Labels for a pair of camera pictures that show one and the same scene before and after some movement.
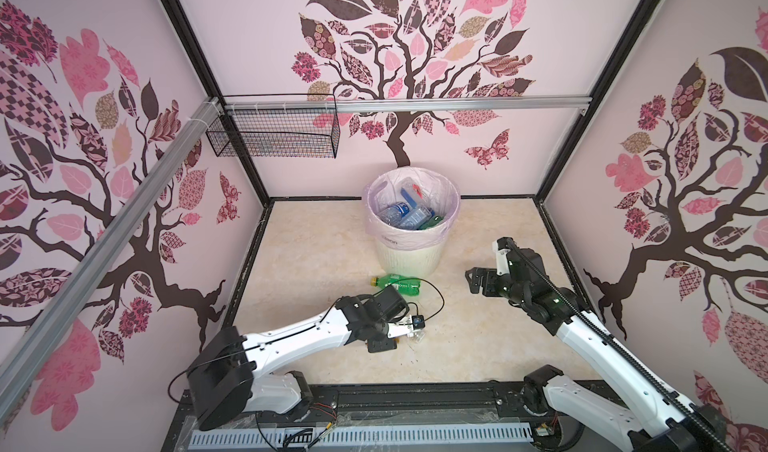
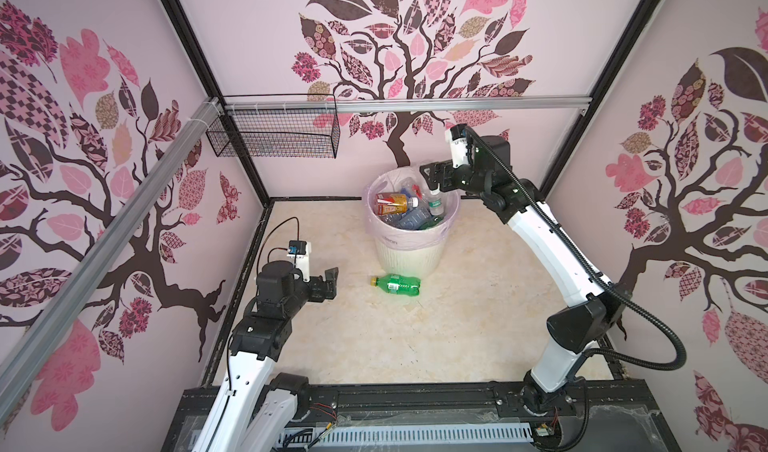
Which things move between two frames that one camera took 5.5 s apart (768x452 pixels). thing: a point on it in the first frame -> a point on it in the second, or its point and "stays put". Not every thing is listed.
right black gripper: (489, 275) -> (444, 170)
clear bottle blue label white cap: (416, 219) stays put
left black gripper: (383, 346) -> (316, 282)
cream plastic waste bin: (426, 262) stays put
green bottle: (405, 284) stays put
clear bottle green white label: (419, 335) -> (436, 204)
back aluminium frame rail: (407, 105) stays put
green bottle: (430, 222) stays put
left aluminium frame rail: (21, 363) stays put
